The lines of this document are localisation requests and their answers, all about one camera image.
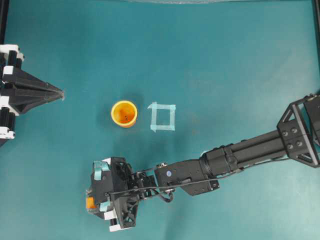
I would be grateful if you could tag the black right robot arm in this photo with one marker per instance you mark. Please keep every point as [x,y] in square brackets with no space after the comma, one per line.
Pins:
[296,137]

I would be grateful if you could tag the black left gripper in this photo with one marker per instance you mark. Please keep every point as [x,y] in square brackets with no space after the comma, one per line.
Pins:
[16,102]

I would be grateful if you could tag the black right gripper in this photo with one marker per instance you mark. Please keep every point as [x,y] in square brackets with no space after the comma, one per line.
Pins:
[117,191]

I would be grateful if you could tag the yellow orange block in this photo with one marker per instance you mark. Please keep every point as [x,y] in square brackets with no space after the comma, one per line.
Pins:
[90,202]

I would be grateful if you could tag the black right frame rail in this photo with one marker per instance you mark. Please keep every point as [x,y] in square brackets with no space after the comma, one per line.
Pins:
[316,21]

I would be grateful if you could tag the black frame rail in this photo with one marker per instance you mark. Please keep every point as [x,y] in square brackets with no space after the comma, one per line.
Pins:
[4,9]
[316,21]

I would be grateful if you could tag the black left frame rail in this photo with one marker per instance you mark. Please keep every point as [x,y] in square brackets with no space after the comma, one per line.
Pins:
[4,9]

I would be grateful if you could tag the orange plastic cup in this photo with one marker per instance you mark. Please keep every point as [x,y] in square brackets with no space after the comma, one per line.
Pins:
[124,113]

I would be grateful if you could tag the light blue tape square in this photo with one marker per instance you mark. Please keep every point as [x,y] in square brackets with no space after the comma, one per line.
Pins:
[162,117]

